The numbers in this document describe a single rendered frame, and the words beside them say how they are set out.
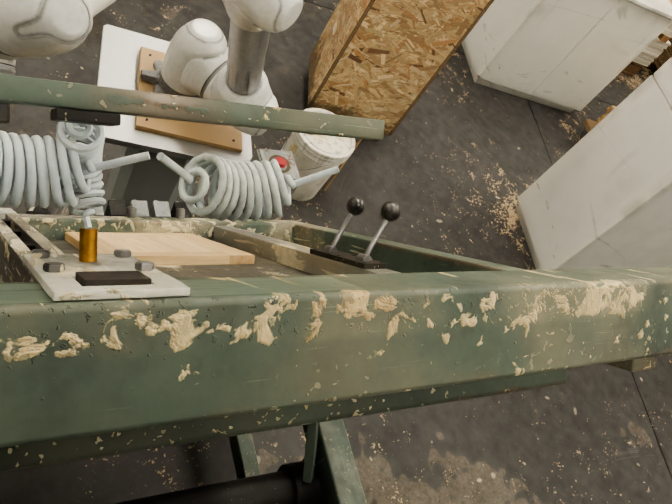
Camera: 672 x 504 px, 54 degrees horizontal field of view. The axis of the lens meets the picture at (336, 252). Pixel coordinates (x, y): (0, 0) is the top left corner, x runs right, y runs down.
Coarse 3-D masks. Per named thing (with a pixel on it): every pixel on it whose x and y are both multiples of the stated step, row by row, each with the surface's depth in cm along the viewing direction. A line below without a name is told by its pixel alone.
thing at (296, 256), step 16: (224, 240) 171; (240, 240) 163; (256, 240) 155; (272, 240) 152; (272, 256) 147; (288, 256) 141; (304, 256) 135; (320, 256) 129; (320, 272) 129; (336, 272) 124; (352, 272) 119; (368, 272) 115; (384, 272) 114
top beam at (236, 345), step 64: (0, 320) 44; (64, 320) 46; (128, 320) 49; (192, 320) 51; (256, 320) 54; (320, 320) 57; (384, 320) 61; (448, 320) 65; (512, 320) 70; (576, 320) 75; (640, 320) 81; (0, 384) 45; (64, 384) 47; (128, 384) 49; (192, 384) 52; (256, 384) 55; (320, 384) 58; (384, 384) 62; (448, 384) 66
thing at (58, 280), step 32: (64, 128) 58; (96, 128) 58; (96, 160) 59; (64, 192) 60; (96, 192) 60; (0, 224) 118; (0, 256) 106; (32, 256) 61; (64, 256) 63; (96, 256) 61; (128, 256) 65; (64, 288) 48; (96, 288) 49; (128, 288) 50; (160, 288) 51
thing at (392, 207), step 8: (384, 208) 121; (392, 208) 120; (400, 208) 122; (384, 216) 121; (392, 216) 121; (384, 224) 121; (376, 232) 121; (376, 240) 121; (368, 248) 121; (360, 256) 120; (368, 256) 119
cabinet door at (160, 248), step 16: (112, 240) 151; (128, 240) 153; (144, 240) 155; (160, 240) 157; (176, 240) 160; (192, 240) 159; (208, 240) 161; (144, 256) 128; (160, 256) 130; (176, 256) 132; (192, 256) 133; (208, 256) 135; (224, 256) 137; (240, 256) 139
